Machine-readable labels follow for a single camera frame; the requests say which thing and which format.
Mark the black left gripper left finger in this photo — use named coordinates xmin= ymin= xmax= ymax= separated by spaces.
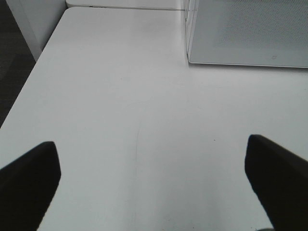
xmin=0 ymin=141 xmax=61 ymax=231

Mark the white microwave door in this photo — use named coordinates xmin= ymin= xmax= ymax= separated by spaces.
xmin=187 ymin=0 xmax=308 ymax=68

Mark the white microwave oven body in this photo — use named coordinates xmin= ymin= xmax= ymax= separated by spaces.
xmin=182 ymin=0 xmax=199 ymax=63

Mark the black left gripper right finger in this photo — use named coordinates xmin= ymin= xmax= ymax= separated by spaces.
xmin=244 ymin=134 xmax=308 ymax=231

